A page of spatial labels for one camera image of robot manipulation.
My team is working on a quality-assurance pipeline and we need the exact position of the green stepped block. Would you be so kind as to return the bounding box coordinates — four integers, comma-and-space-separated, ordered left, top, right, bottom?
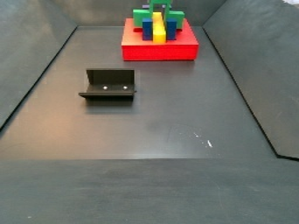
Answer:
133, 0, 184, 29

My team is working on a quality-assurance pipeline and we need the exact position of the black angled fixture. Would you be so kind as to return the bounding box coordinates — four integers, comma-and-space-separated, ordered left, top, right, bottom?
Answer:
78, 68, 136, 100

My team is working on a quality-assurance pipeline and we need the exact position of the red base board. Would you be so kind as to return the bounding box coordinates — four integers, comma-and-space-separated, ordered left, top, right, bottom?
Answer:
121, 18, 200, 61

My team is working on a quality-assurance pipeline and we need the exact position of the yellow long bar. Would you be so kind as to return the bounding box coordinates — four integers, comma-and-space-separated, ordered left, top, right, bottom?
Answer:
152, 12, 165, 44

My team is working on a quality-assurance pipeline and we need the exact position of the dark blue left post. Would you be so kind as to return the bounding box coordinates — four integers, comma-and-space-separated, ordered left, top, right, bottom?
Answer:
165, 18, 176, 40

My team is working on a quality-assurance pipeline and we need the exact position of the dark blue post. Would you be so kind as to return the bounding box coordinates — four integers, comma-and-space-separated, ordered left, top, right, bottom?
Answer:
165, 18, 176, 40
142, 18, 153, 40

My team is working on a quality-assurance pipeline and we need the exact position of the dark blue right post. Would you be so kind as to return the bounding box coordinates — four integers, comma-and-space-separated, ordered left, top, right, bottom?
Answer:
142, 18, 153, 40

